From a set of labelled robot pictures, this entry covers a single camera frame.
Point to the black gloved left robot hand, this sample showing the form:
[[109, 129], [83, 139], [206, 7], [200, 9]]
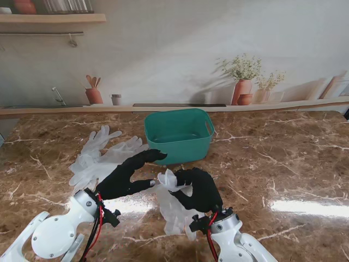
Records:
[[120, 180]]

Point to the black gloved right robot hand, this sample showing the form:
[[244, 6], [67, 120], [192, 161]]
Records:
[[204, 191]]

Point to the teal plastic basket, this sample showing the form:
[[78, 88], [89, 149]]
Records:
[[177, 152]]

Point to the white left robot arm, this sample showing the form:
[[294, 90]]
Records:
[[54, 237]]

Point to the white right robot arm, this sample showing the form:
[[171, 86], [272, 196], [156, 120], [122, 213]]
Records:
[[226, 229]]

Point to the wooden counter ledge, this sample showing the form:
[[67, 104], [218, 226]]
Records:
[[81, 110]]

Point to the terracotta utensil pot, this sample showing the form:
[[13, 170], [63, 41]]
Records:
[[94, 95]]

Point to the leaning wooden cutting boards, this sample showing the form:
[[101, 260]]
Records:
[[331, 87]]

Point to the red-brown pot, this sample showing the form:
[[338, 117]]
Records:
[[25, 6]]

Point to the white bowl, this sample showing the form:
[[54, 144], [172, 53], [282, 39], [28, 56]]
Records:
[[5, 11]]

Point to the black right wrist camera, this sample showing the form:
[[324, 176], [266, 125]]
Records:
[[199, 223]]

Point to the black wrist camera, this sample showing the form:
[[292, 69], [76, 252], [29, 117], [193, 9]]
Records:
[[199, 223], [112, 218]]

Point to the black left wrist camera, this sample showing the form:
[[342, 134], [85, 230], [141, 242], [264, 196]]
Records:
[[112, 218]]

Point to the metal wall rail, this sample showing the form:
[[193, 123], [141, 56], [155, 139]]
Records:
[[41, 33]]

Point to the wooden wall shelf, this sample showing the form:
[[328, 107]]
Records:
[[54, 18]]

